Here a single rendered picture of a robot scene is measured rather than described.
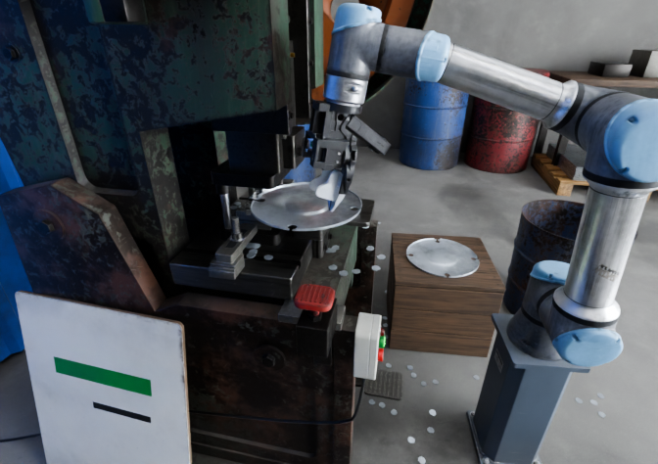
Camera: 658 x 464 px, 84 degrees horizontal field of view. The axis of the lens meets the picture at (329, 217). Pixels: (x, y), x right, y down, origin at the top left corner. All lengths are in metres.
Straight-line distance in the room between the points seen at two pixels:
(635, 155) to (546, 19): 3.62
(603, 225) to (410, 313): 0.89
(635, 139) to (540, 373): 0.65
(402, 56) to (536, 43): 3.68
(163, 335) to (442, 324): 1.03
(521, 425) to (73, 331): 1.23
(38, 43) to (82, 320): 0.63
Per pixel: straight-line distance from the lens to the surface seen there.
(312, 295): 0.69
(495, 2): 4.21
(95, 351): 1.16
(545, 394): 1.22
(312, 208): 0.93
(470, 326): 1.60
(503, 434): 1.33
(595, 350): 0.95
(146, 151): 0.88
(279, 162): 0.87
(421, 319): 1.55
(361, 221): 0.89
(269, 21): 0.70
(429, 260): 1.57
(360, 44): 0.65
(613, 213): 0.81
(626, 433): 1.72
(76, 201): 0.95
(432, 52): 0.66
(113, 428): 1.29
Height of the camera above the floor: 1.19
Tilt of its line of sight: 27 degrees down
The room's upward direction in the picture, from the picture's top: straight up
